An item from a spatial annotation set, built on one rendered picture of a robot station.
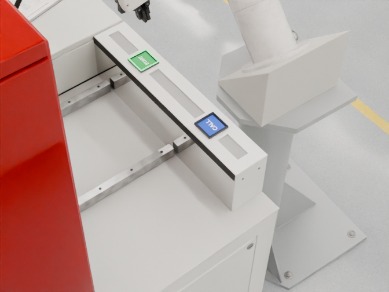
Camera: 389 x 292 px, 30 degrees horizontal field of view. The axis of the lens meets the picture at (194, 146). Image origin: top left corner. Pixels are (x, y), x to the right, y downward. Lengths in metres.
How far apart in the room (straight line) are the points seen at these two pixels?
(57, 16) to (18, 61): 1.34
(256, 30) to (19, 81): 1.26
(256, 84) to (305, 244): 0.97
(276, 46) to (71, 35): 0.51
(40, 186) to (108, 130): 1.13
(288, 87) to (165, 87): 0.31
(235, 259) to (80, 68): 0.63
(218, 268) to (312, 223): 1.01
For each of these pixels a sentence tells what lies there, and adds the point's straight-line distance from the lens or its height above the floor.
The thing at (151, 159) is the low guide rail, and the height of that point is 0.85.
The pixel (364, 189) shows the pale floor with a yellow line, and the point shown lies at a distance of 2.80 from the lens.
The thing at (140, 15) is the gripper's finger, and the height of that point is 1.12.
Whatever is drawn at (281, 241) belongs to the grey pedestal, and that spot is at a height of 0.01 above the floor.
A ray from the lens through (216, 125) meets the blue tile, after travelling 1.64.
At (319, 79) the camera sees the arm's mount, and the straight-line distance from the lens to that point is 1.88.
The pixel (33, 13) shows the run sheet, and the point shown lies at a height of 0.97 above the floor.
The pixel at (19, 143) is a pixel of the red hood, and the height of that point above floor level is 1.72.
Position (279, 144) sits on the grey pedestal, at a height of 0.65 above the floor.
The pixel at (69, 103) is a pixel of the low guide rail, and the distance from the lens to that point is 1.86.
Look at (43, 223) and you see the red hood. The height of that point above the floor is 1.59.
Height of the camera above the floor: 2.21
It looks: 51 degrees down
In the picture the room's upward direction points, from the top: 2 degrees clockwise
